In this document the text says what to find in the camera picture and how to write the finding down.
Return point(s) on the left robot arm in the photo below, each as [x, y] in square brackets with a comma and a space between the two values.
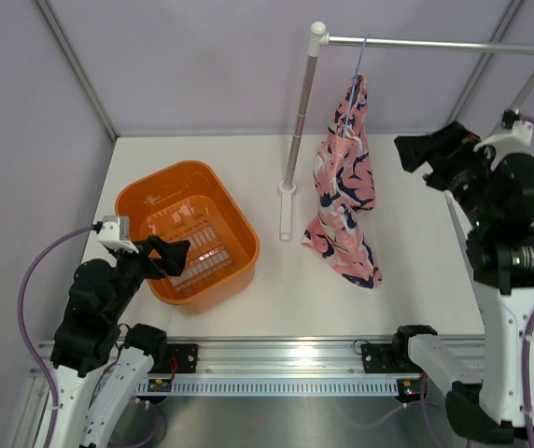
[82, 414]

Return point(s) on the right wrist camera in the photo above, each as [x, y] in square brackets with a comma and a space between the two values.
[510, 130]

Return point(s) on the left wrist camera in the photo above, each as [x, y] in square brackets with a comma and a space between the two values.
[114, 234]

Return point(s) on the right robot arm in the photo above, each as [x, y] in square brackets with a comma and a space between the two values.
[497, 196]

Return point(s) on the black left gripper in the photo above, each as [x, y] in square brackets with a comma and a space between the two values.
[173, 256]

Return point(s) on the metal clothes rack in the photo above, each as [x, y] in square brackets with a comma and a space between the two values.
[319, 38]

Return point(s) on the blue wire hanger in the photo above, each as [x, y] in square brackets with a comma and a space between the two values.
[353, 92]

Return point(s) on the white slotted cable duct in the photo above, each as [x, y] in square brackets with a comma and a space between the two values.
[273, 387]

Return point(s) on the orange plastic basket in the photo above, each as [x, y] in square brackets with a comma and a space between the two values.
[187, 201]

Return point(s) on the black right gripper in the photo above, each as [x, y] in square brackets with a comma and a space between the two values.
[448, 147]

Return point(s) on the pink shark print shorts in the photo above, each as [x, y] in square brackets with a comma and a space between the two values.
[343, 179]

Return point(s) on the aluminium mounting rail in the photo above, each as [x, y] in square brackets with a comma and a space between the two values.
[403, 357]

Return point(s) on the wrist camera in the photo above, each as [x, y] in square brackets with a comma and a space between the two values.
[114, 234]
[510, 130]

